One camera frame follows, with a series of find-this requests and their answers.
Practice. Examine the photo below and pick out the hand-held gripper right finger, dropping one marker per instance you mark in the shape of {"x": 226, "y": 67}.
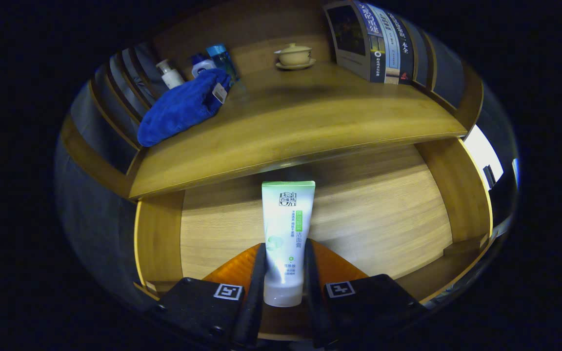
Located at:
{"x": 369, "y": 307}

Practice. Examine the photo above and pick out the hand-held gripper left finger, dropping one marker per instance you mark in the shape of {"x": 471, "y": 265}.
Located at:
{"x": 203, "y": 307}

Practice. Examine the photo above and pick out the wooden drawer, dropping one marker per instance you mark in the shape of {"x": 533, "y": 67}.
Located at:
{"x": 369, "y": 214}

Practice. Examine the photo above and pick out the white green cleanser tube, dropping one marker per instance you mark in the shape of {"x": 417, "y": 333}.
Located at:
{"x": 288, "y": 219}

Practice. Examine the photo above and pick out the wooden countertop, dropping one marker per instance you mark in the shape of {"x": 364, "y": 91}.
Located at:
{"x": 300, "y": 112}

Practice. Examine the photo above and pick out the wooden cabinet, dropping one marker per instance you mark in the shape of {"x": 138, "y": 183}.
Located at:
{"x": 261, "y": 24}

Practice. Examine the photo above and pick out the black backdrop cloth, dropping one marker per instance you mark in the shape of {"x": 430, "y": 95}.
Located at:
{"x": 90, "y": 219}

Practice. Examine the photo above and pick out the blue folded towel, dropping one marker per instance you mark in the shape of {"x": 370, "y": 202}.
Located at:
{"x": 178, "y": 109}

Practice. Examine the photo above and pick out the white pump bottle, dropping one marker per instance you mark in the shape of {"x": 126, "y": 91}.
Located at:
{"x": 171, "y": 76}

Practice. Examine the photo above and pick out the white blue-capped lotion bottle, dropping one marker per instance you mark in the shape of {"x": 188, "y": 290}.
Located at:
{"x": 202, "y": 67}

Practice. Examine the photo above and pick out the teal blue bottle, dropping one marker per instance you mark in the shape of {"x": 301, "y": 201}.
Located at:
{"x": 222, "y": 58}

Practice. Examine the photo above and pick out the black spine book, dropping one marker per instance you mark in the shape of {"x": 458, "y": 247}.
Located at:
{"x": 405, "y": 48}

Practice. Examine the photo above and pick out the pale grey spine book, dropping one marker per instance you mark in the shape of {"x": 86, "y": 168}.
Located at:
{"x": 389, "y": 46}

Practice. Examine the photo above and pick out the beige lidded teacup with saucer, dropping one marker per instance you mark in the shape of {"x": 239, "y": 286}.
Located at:
{"x": 294, "y": 55}

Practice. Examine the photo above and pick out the blue spine book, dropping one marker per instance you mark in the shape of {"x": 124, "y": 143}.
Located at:
{"x": 349, "y": 34}

